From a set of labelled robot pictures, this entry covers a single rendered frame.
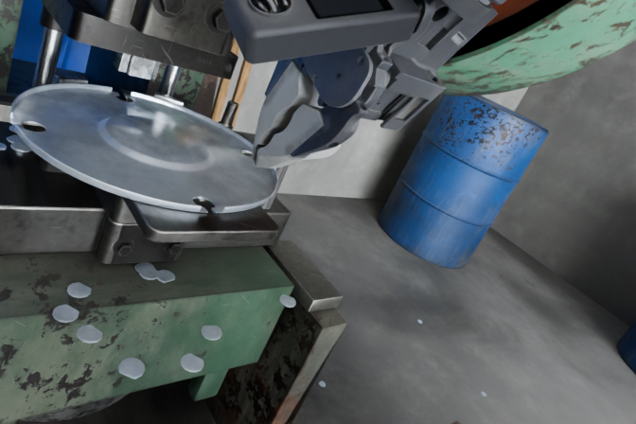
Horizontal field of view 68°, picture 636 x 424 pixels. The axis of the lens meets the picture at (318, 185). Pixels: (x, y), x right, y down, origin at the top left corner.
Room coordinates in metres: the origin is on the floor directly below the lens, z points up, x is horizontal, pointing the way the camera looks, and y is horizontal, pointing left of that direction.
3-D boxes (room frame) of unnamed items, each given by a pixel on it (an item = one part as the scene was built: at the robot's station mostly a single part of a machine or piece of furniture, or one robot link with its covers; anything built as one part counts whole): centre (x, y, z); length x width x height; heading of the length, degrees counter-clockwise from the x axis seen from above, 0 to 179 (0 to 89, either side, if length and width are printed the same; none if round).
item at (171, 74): (0.69, 0.27, 0.81); 0.02 x 0.02 x 0.14
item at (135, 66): (0.58, 0.27, 0.84); 0.05 x 0.03 x 0.04; 137
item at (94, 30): (0.59, 0.28, 0.86); 0.20 x 0.16 x 0.05; 137
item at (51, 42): (0.57, 0.38, 0.81); 0.02 x 0.02 x 0.14
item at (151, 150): (0.50, 0.19, 0.78); 0.29 x 0.29 x 0.01
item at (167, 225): (0.47, 0.15, 0.72); 0.25 x 0.14 x 0.14; 47
